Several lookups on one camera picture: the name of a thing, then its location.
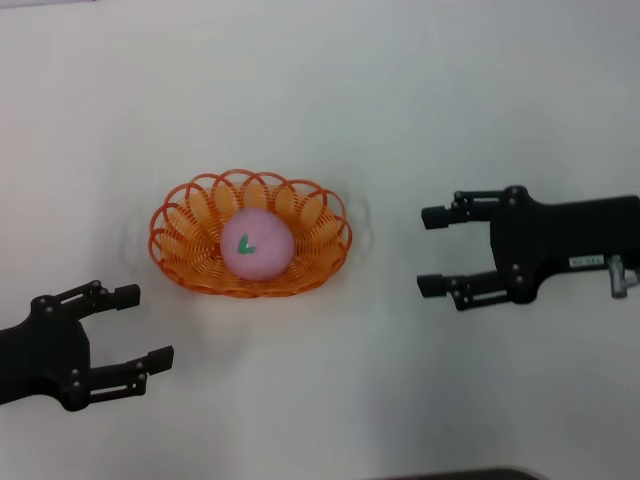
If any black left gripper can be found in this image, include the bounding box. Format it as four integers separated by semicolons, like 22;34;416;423
0;279;175;413

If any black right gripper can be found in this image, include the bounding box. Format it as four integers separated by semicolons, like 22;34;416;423
416;185;640;312

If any orange woven plastic basket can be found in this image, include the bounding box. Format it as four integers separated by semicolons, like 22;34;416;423
147;168;354;300

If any pink plush peach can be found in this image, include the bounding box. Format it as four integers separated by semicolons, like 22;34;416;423
220;208;295;281

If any silver metal connector plug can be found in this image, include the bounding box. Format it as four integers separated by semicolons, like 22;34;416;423
607;254;640;300

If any dark robot torso edge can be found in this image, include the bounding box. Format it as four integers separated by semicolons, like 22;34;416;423
387;467;544;480

